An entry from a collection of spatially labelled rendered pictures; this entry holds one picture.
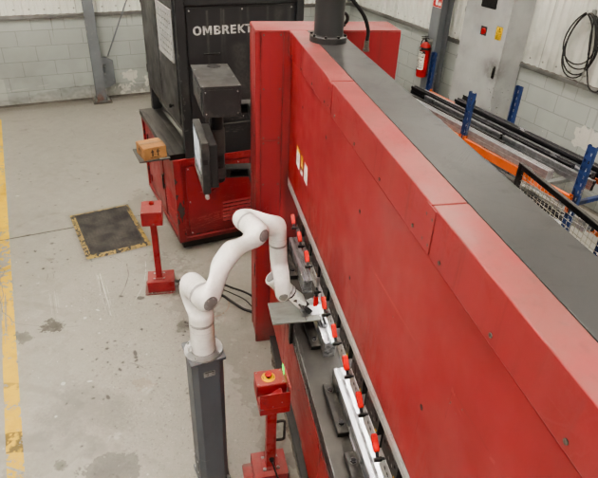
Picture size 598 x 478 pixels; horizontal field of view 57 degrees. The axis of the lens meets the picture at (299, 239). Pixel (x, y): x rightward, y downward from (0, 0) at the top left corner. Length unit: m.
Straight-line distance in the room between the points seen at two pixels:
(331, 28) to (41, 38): 6.85
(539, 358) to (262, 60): 2.53
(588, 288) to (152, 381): 3.32
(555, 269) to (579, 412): 0.36
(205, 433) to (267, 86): 1.97
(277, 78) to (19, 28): 6.43
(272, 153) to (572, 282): 2.49
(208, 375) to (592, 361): 2.09
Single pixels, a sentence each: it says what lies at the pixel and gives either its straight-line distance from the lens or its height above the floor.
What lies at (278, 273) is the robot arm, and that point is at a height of 1.33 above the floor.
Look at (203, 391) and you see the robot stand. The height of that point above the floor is 0.80.
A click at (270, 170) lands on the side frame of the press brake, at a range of 3.52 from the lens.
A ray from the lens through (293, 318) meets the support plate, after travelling 3.01.
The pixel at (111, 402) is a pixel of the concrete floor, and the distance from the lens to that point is 4.06.
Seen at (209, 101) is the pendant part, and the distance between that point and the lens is 3.47.
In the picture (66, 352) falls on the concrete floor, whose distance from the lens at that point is 4.50.
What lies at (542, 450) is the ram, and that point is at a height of 2.09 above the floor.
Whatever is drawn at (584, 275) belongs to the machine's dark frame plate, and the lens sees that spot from 1.31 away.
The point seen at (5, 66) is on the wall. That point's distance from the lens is 9.45.
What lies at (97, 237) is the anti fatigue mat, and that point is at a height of 0.01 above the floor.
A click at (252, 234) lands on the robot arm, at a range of 2.49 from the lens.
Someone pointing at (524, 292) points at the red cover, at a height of 2.30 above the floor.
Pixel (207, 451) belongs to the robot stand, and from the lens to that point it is 3.30.
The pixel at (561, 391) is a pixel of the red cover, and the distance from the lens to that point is 1.08.
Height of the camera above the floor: 2.96
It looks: 32 degrees down
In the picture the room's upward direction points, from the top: 3 degrees clockwise
